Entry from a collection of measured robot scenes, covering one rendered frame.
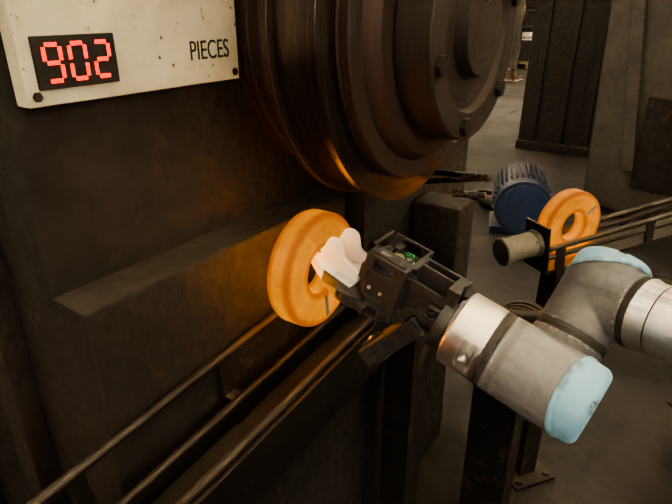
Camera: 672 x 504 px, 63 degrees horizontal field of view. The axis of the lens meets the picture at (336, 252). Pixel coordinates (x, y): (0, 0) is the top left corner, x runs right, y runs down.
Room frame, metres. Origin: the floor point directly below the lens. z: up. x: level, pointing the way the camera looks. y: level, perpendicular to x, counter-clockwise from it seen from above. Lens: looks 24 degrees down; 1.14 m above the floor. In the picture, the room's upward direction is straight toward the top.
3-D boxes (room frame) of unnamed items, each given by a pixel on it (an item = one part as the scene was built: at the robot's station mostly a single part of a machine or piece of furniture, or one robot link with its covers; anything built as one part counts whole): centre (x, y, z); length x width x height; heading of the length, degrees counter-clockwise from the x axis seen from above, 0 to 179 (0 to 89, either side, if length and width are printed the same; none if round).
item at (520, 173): (2.90, -1.02, 0.17); 0.57 x 0.31 x 0.34; 166
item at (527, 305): (1.01, -0.38, 0.27); 0.22 x 0.13 x 0.53; 146
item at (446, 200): (1.02, -0.21, 0.68); 0.11 x 0.08 x 0.24; 56
